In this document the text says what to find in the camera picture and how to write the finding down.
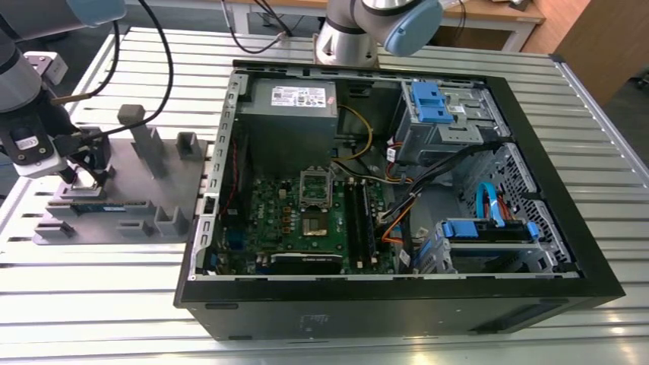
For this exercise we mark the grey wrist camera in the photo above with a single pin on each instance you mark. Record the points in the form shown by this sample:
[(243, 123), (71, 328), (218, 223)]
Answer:
[(48, 64)]

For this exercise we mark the green motherboard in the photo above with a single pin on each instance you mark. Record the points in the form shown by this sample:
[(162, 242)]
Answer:
[(264, 228)]

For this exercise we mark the silver drive cage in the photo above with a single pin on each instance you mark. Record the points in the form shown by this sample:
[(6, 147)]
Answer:
[(456, 137)]

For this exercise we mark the grey parts rack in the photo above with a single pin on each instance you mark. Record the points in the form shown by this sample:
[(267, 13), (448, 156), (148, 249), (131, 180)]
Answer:
[(127, 182)]

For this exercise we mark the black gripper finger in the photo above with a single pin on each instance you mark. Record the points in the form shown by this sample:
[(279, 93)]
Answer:
[(67, 169), (102, 159)]

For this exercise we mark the black RAM slot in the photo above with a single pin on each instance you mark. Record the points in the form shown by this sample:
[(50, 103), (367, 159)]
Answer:
[(350, 224)]

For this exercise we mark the silver CPU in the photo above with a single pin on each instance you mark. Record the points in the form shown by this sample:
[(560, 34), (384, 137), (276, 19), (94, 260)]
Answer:
[(86, 187)]

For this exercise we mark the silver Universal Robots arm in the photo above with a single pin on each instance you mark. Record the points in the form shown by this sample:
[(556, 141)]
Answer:
[(350, 42)]

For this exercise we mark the hard disk in blue carrier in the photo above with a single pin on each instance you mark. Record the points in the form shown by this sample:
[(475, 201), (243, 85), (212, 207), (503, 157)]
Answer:
[(462, 230)]

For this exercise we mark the silver disk bay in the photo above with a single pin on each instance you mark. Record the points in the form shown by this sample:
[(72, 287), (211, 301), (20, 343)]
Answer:
[(498, 246)]

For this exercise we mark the green RAM stick blue label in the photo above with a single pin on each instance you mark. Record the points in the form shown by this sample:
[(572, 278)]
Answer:
[(102, 208)]

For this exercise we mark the wooden desk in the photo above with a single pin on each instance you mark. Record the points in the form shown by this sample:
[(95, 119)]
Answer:
[(498, 11)]

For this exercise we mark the black graphics card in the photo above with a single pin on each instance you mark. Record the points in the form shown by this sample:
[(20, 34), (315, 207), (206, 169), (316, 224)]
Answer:
[(304, 262)]

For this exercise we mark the grey power supply unit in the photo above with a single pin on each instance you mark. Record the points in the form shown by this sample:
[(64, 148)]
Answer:
[(259, 103)]

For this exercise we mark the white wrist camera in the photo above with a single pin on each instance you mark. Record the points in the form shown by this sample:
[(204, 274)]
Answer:
[(43, 167)]

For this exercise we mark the wooden cabinet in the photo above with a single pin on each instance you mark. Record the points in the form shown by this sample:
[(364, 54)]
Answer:
[(599, 45)]

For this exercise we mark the black PC case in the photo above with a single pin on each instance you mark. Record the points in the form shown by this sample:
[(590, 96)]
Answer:
[(355, 311)]

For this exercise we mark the blue drive latch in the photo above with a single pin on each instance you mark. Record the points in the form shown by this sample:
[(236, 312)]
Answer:
[(428, 102)]

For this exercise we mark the CPU socket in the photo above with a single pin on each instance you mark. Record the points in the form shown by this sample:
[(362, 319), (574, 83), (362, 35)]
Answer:
[(315, 225)]

